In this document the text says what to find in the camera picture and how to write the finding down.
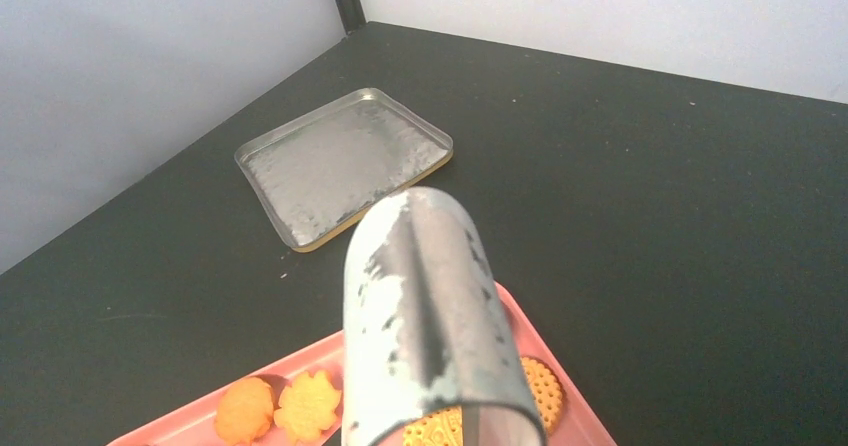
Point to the silver metal tin lid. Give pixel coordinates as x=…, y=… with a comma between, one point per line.
x=318, y=174

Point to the flower-shaped tan cookie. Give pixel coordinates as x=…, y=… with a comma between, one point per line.
x=307, y=406

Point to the round dotted yellow biscuit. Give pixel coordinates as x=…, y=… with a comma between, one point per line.
x=442, y=428
x=547, y=390

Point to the round swirl tan cookie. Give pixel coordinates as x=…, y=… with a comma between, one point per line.
x=245, y=411

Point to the metal tongs white handles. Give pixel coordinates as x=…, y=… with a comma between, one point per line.
x=425, y=330

